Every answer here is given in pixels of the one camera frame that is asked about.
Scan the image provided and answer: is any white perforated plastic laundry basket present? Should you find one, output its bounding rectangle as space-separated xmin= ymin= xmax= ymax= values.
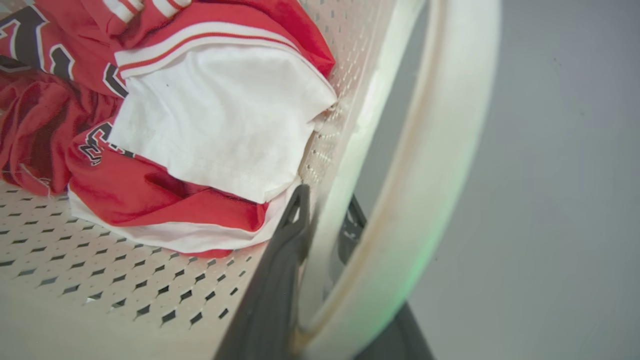
xmin=0 ymin=0 xmax=502 ymax=360

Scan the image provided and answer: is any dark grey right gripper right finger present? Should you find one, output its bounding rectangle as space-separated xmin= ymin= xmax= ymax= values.
xmin=336 ymin=194 xmax=435 ymax=360

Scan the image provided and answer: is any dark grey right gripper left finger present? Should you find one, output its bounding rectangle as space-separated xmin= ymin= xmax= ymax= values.
xmin=214 ymin=184 xmax=312 ymax=360

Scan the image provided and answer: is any red and white sports jersey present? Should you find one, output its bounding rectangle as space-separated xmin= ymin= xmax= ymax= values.
xmin=0 ymin=0 xmax=339 ymax=259

